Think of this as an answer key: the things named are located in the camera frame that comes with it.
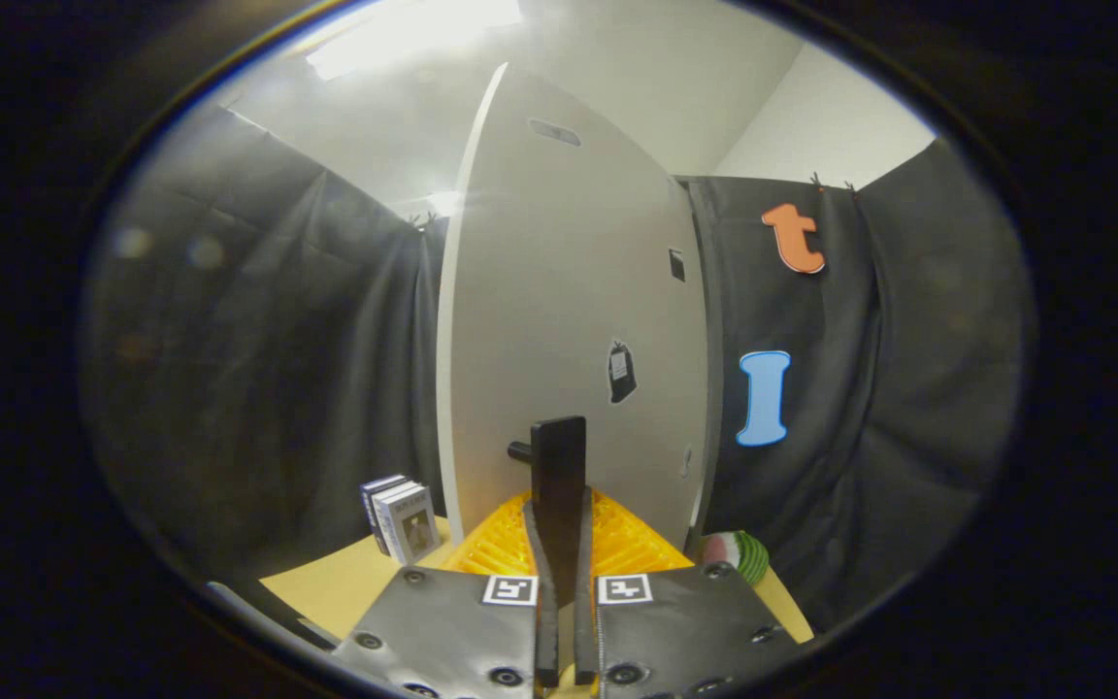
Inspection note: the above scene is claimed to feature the dark blue book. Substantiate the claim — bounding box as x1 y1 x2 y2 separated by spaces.
360 474 407 556

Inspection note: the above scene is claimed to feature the black backdrop cloth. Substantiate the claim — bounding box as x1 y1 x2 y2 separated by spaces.
83 102 1036 632

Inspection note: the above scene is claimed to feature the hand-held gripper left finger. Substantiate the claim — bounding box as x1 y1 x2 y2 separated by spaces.
331 490 560 699

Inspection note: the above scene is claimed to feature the green striped watermelon toy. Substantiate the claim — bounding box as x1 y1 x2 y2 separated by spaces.
698 530 771 586

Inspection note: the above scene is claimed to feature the grey cover book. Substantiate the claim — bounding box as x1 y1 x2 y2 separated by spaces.
384 485 441 566

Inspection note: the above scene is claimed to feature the black door handle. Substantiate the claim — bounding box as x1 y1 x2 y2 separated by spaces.
508 416 587 603

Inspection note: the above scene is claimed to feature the white book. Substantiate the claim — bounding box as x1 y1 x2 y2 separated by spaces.
372 480 421 561

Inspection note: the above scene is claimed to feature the white shoe cabinet door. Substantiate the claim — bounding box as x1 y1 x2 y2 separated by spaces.
436 63 710 549

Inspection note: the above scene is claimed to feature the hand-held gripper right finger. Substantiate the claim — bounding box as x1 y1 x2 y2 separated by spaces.
574 488 803 699

